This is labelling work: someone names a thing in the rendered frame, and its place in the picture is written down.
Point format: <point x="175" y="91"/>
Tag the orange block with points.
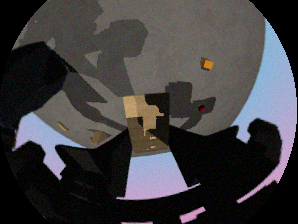
<point x="206" y="64"/>

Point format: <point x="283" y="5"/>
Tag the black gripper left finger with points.
<point x="110" y="161"/>

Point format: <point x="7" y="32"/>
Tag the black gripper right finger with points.
<point x="192" y="152"/>

